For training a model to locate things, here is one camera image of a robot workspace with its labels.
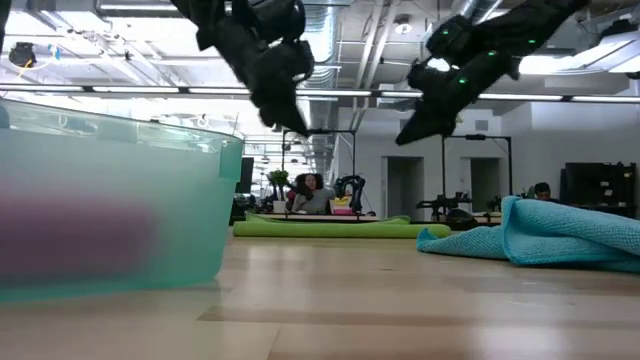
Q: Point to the teal translucent plastic bin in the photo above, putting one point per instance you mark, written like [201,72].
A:
[125,165]

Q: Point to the blue microfiber towel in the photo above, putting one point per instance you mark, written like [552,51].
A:
[575,235]

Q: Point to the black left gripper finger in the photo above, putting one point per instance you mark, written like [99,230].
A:
[269,114]
[292,122]

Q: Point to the silver ribbed ventilation duct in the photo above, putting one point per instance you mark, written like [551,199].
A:
[322,30]

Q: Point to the green microfiber towel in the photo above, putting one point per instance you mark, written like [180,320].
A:
[340,229]

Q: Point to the black monitor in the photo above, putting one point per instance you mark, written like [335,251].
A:
[245,175]

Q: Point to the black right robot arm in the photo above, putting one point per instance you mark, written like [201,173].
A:
[525,25]

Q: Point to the black ceiling fixture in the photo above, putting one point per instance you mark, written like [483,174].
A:
[22,54]

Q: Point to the potted green plant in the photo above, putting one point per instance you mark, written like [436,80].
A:
[279,180]

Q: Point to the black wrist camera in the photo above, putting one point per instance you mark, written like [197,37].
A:
[427,80]
[287,60]

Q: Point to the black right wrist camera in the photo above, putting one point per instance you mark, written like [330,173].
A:
[427,80]

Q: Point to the ceiling light strip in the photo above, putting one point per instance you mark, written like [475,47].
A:
[520,97]

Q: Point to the pink microfiber towel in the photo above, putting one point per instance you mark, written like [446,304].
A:
[75,235]

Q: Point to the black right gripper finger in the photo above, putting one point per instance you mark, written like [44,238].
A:
[415,132]
[442,122]

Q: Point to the black shelf cabinet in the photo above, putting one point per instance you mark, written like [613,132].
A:
[597,185]

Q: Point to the silver smooth ventilation duct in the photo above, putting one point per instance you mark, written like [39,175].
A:
[475,7]

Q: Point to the black background robot arm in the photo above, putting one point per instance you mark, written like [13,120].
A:
[442,202]
[350,192]

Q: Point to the person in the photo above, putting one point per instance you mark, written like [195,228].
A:
[542,191]
[312,195]

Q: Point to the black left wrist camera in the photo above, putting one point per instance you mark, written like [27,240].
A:
[287,60]

